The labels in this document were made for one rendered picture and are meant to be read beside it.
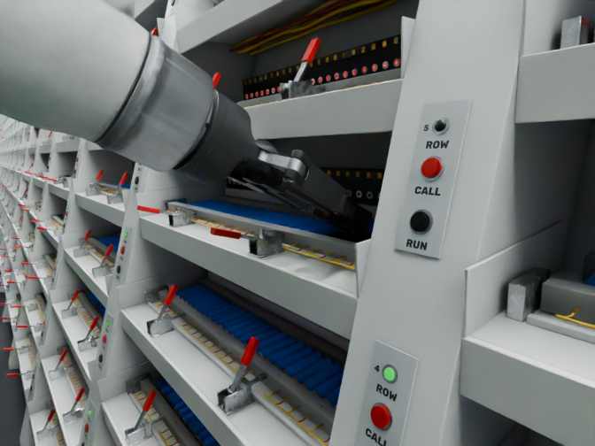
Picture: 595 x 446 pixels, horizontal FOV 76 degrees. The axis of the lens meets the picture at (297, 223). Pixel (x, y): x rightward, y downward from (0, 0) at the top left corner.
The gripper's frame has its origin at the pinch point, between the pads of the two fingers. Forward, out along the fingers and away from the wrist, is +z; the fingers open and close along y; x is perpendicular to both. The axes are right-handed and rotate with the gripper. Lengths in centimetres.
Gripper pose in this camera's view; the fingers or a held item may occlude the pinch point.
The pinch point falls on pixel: (341, 213)
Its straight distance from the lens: 44.5
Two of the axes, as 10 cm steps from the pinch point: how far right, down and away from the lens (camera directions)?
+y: -6.4, -1.3, 7.6
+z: 6.9, 3.4, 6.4
